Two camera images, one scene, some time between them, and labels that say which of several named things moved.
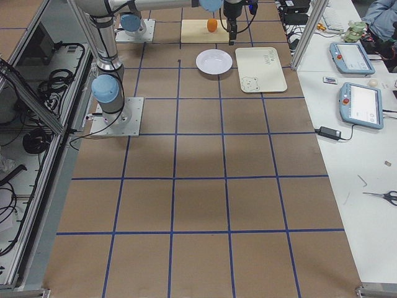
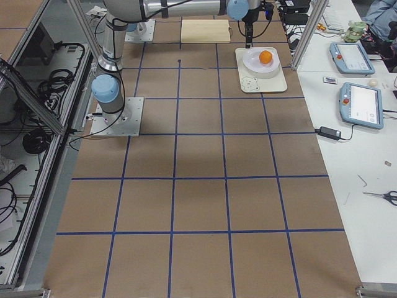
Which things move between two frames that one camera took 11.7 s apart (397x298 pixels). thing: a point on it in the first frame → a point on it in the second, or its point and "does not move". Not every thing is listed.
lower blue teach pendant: (361, 105) does not move
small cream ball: (373, 82) does not move
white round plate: (213, 61) → (255, 69)
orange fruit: (212, 25) → (265, 56)
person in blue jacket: (381, 20) does not move
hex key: (363, 180) does not move
